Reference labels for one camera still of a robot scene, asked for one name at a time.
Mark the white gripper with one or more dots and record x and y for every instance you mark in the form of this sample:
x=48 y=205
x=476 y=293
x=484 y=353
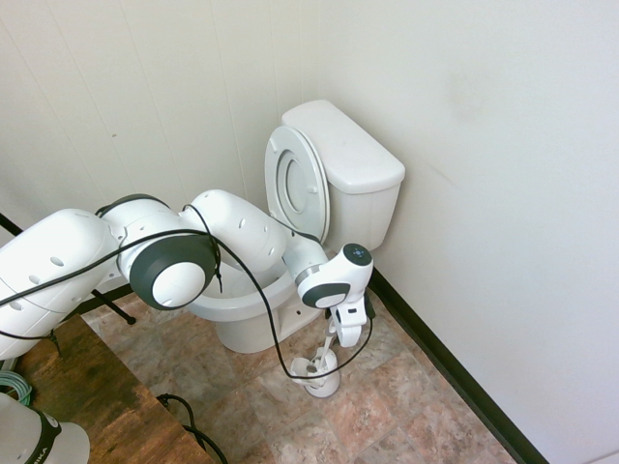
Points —
x=349 y=324

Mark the white toilet brush holder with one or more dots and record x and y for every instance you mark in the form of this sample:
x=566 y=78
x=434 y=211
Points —
x=323 y=386

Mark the white toilet seat and cover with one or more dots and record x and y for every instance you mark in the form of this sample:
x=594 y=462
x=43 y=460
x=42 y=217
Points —
x=295 y=174

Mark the white toilet tank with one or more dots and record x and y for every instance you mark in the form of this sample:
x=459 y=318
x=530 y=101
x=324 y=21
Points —
x=367 y=217

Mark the black wall baseboard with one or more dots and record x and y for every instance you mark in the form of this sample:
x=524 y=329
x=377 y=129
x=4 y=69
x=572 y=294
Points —
x=118 y=291
x=450 y=357

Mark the white toilet tank lid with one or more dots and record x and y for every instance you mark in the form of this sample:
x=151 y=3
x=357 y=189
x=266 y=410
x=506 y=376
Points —
x=348 y=150

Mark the dark wooden table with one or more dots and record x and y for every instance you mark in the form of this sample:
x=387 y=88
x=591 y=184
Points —
x=111 y=401

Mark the white toilet bowl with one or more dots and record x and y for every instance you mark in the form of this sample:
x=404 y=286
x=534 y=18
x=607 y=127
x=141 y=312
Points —
x=242 y=319

